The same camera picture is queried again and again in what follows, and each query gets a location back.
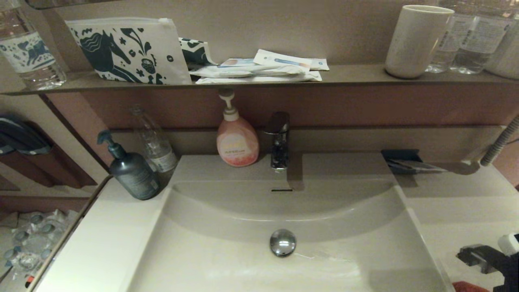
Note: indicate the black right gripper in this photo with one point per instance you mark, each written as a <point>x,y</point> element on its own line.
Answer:
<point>484,256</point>

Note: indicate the orange-red microfibre cloth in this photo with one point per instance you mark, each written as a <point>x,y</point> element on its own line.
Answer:
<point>470,287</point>

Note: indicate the chrome lever faucet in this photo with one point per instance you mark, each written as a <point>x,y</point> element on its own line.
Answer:
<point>279,151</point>

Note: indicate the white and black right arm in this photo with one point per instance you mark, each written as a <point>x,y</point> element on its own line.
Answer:
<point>511,275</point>

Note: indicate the white ceramic sink basin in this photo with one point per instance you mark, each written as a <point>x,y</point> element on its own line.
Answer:
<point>227,263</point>

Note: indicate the dark teal box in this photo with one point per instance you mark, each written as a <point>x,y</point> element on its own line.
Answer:
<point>399,154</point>

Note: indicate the white ceramic cup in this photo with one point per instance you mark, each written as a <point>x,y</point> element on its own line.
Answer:
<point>505,59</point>
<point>415,42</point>

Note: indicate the chrome drain stopper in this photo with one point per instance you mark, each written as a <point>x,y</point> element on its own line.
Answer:
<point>282,242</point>

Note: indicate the clear water bottle white label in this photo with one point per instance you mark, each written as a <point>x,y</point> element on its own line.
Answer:
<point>444,54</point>
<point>478,42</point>

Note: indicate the pink soap pump bottle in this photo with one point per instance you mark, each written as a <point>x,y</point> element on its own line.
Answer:
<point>238,147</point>

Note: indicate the white toothbrush sachet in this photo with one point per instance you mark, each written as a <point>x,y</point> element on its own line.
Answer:
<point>280,59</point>

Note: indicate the flat white sachet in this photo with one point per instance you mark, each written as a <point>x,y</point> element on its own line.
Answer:
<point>261,79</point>

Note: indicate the white sachet with pink print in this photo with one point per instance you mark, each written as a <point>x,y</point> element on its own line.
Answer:
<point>238,62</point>

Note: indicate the long white sachet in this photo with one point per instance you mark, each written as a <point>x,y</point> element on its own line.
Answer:
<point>229,72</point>

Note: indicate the empty clear plastic bottle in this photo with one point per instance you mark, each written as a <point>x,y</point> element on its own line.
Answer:
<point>157,150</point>

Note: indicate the small white patterned pouch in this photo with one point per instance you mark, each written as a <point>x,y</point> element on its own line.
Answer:
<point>195,52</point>

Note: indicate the dark teal pump bottle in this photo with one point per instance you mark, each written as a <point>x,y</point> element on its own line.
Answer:
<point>133,178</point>

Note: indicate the white horse print pouch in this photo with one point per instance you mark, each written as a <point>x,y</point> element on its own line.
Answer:
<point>164,46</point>

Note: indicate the shrink-wrapped water bottle pack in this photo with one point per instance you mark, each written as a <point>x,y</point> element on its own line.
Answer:
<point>32,243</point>

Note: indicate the dark blue folded bag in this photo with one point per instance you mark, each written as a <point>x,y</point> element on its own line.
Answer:
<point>20,138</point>

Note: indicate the water bottle blue print label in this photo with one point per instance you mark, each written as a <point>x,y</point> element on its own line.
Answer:
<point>29,53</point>

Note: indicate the brown wall shelf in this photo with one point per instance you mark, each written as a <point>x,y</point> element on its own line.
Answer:
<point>357,76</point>

